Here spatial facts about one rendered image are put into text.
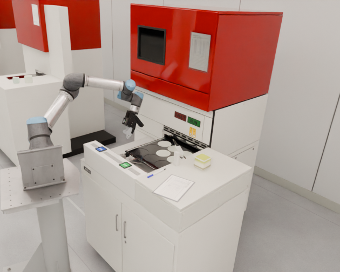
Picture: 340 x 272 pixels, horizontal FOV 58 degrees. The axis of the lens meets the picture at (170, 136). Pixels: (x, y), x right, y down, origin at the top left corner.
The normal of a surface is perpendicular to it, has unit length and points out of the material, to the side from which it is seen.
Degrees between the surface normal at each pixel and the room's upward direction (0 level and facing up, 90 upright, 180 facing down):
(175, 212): 90
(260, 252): 0
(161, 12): 90
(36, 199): 0
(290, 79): 90
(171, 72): 90
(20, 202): 0
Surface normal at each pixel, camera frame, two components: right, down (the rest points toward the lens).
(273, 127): -0.72, 0.26
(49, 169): 0.46, 0.39
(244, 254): 0.05, -0.91
